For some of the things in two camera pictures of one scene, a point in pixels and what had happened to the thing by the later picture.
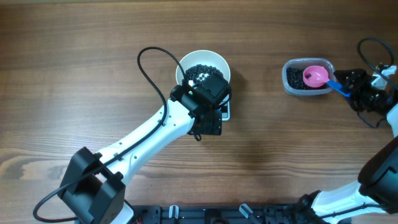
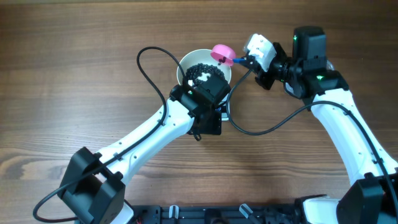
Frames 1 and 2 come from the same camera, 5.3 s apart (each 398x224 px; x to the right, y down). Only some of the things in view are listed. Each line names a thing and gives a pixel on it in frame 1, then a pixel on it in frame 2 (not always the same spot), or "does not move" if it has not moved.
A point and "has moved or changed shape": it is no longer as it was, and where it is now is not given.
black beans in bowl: x=193 y=72 does not move
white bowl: x=203 y=57 does not move
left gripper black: x=214 y=126 does not move
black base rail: x=222 y=214 does not move
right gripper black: x=359 y=74 to x=263 y=79
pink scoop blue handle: x=317 y=76 has moved or changed shape
